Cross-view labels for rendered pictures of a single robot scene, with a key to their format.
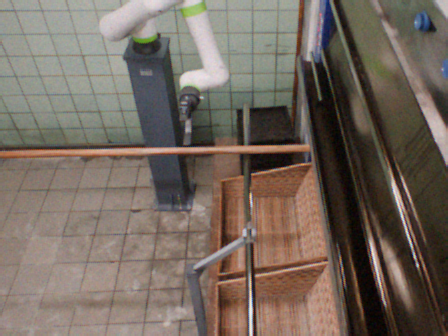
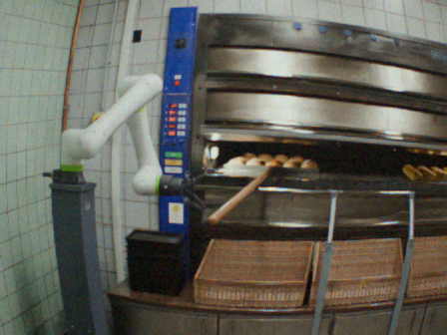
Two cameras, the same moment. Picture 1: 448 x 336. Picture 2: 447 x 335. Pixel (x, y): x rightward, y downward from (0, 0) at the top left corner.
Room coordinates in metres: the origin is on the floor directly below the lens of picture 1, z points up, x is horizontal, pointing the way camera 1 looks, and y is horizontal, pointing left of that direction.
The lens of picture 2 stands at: (0.57, 3.36, 1.56)
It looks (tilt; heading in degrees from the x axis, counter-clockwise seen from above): 5 degrees down; 286
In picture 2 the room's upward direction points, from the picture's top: 2 degrees clockwise
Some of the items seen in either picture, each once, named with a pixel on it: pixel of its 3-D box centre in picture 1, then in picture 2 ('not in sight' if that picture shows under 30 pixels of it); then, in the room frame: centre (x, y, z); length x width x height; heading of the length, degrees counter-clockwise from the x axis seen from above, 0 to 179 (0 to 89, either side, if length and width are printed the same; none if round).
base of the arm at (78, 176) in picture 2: (148, 36); (63, 175); (2.08, 0.74, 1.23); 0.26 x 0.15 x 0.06; 3
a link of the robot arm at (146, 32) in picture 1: (139, 20); (73, 150); (2.02, 0.74, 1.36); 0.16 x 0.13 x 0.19; 147
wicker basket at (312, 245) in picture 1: (269, 223); (256, 273); (1.31, 0.05, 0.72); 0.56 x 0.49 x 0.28; 6
